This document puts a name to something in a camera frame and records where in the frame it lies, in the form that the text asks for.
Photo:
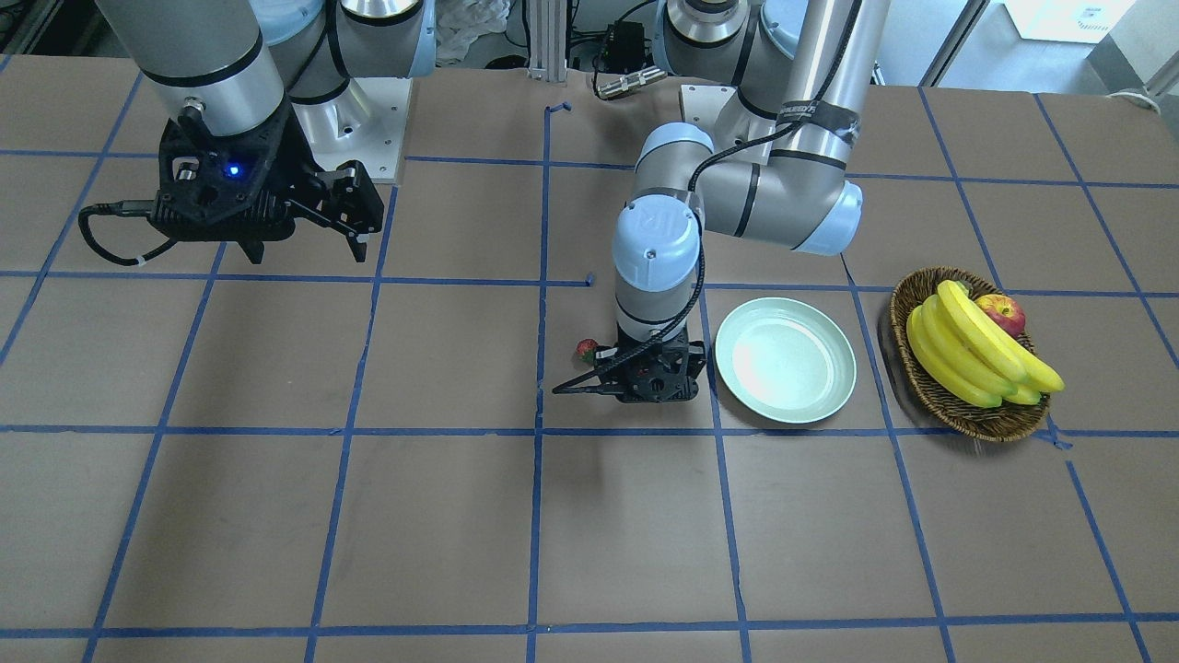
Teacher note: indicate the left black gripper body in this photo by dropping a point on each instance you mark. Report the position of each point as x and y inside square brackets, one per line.
[697, 360]

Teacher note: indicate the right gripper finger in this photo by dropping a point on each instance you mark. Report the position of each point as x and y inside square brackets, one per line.
[347, 201]

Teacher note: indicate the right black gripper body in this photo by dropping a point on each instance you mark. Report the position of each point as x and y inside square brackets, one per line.
[297, 158]

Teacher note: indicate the red strawberry two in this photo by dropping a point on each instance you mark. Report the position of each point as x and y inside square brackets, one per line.
[586, 349]

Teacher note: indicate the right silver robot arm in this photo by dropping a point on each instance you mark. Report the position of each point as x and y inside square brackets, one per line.
[265, 115]

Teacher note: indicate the light green plate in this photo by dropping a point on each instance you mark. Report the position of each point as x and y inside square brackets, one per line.
[785, 360]

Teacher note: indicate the yellow banana bunch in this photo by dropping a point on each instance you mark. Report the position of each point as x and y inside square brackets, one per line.
[970, 356]

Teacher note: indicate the brown wicker basket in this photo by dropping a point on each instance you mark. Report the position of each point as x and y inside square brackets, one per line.
[922, 398]

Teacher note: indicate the red yellow apple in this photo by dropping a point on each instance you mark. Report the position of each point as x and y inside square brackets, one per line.
[1005, 312]

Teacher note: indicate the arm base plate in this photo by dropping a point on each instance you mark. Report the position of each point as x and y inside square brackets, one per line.
[367, 122]

